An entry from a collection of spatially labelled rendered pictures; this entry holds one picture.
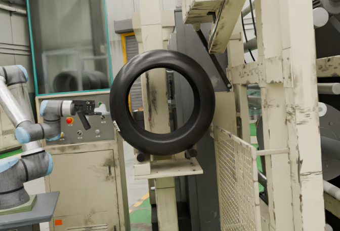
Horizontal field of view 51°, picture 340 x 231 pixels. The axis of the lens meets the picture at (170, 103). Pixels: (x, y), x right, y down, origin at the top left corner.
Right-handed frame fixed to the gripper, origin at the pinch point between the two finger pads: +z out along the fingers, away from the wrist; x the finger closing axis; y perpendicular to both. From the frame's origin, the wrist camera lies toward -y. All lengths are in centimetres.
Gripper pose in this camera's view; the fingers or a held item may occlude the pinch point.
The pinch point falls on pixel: (109, 114)
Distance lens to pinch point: 201.4
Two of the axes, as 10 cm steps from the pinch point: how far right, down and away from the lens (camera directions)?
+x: -0.5, -0.5, 10.0
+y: 0.4, -10.0, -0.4
